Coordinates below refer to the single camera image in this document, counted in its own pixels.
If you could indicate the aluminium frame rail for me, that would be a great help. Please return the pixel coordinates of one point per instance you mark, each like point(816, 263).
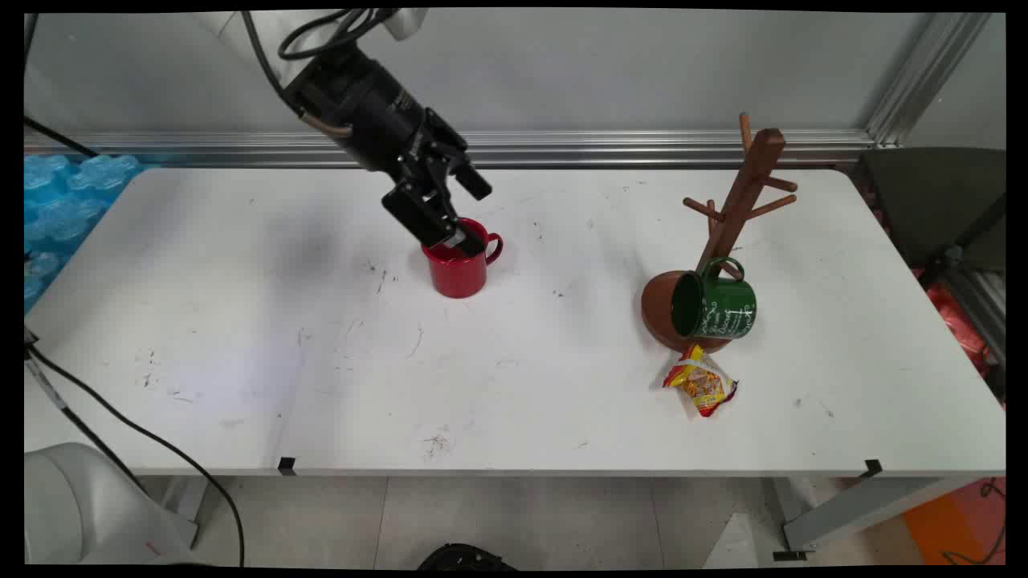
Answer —
point(642, 144)

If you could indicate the wooden mug tree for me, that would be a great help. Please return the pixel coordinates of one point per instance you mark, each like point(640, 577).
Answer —
point(743, 193)

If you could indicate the green enamel mug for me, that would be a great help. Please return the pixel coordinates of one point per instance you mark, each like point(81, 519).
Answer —
point(723, 309)

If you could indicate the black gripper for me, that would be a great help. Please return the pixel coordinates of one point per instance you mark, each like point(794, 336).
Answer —
point(369, 112)

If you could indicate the black round object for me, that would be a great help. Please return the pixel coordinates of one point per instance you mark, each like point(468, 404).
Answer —
point(466, 558)

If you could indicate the black tape piece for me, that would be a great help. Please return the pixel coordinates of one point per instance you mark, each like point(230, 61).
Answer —
point(287, 465)
point(874, 468)

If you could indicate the white rounded robot base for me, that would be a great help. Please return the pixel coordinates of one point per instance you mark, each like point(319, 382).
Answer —
point(80, 506)

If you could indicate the aluminium frame post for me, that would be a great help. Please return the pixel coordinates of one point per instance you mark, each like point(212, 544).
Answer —
point(923, 80)

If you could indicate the grey table leg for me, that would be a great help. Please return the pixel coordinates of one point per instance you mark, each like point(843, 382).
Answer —
point(867, 506)

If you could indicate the blue bubble wrap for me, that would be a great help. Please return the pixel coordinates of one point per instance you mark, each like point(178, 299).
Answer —
point(68, 201)

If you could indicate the red mug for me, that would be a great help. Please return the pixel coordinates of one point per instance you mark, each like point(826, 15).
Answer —
point(458, 277)

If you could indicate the red plastic bag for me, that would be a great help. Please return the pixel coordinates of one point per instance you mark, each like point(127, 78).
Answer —
point(960, 325)

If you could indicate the yellow red snack packet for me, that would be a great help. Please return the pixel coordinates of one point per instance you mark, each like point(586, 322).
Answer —
point(703, 385)

